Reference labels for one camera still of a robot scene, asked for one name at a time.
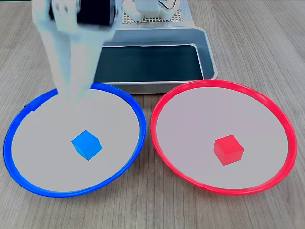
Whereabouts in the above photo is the red cube block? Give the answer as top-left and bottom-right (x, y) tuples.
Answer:
(213, 135), (244, 166)

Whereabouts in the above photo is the blue cube block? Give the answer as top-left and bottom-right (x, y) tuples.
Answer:
(71, 130), (102, 161)

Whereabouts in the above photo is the red rimmed round dish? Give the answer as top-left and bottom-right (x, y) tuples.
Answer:
(150, 79), (298, 196)

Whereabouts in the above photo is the silver metal tray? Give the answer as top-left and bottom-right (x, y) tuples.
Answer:
(91, 26), (219, 94)

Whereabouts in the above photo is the beige mesh mat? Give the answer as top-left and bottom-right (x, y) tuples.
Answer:
(122, 0), (184, 25)

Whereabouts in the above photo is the blue rimmed round dish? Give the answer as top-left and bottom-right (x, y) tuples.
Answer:
(3, 82), (146, 198)

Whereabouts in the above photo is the black tray liner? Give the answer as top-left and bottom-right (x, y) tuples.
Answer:
(93, 44), (204, 83)

